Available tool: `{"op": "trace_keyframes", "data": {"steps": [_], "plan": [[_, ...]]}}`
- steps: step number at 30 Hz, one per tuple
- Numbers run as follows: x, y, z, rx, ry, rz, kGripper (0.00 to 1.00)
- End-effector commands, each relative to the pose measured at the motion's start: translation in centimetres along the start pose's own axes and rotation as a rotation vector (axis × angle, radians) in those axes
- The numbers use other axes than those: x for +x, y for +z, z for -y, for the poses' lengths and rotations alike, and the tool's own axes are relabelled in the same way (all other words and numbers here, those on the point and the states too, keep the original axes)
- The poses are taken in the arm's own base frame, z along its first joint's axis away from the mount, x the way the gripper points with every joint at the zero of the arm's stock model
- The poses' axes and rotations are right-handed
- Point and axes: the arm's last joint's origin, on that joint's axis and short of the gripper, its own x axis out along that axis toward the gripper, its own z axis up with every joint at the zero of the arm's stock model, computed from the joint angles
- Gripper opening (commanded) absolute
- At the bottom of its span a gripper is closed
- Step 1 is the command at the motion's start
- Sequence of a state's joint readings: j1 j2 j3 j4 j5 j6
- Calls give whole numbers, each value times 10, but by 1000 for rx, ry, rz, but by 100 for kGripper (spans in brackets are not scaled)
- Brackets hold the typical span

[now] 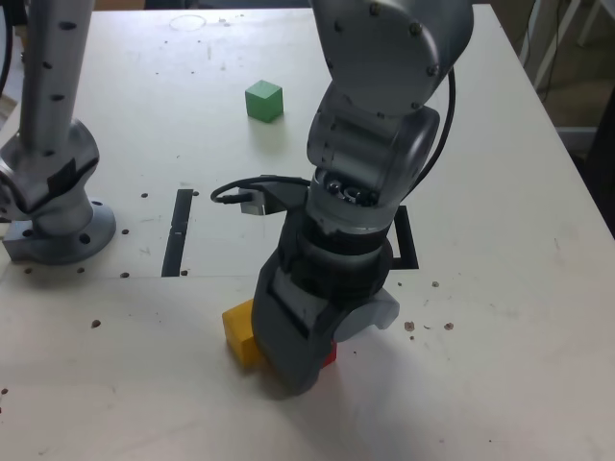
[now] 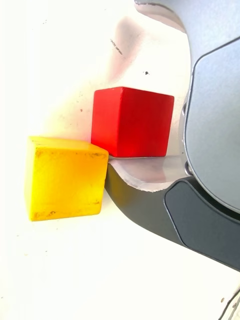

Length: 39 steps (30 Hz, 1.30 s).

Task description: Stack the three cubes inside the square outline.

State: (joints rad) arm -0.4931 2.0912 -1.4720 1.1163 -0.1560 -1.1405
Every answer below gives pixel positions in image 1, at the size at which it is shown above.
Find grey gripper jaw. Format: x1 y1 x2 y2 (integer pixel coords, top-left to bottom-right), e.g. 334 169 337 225
332 288 402 345
251 245 338 399

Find red cube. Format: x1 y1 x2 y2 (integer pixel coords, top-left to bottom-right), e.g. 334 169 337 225
320 340 339 371

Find yellow cube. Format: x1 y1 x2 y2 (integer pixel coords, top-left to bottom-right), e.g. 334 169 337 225
221 298 265 369

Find green cube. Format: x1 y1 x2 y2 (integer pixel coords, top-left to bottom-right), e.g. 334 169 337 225
244 79 284 124

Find black tape square outline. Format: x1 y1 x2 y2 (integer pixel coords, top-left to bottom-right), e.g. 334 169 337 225
387 206 421 271

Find black tape strip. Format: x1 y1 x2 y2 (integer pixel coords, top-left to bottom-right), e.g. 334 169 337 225
160 188 194 279

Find silver gripper camera box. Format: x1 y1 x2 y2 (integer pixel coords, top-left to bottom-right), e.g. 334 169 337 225
238 173 309 218

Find white metal frame legs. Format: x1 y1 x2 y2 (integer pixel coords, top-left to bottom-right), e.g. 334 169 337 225
520 0 615 93

